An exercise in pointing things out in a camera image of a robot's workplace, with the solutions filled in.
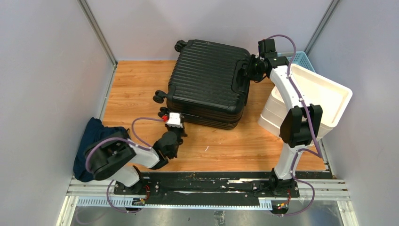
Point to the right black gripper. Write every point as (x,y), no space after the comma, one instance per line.
(254,76)

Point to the left aluminium frame post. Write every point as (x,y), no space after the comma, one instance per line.
(97,30)

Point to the black ribbed hard-shell suitcase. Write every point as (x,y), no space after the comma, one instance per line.
(207,85)

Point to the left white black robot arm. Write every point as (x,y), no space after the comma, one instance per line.
(109,157)

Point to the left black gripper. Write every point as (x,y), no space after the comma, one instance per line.
(182,130)

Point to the white three-drawer storage unit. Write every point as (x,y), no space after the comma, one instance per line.
(315,89)

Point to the aluminium frame post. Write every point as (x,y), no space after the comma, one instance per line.
(97,30)
(321,25)

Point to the light blue plastic basket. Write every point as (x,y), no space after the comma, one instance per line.
(302,60)

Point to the right aluminium frame post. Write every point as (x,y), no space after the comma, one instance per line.
(321,25)

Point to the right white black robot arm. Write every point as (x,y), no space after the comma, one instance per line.
(302,121)

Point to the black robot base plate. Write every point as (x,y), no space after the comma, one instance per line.
(206,188)

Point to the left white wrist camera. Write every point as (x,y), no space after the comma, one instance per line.
(174,120)

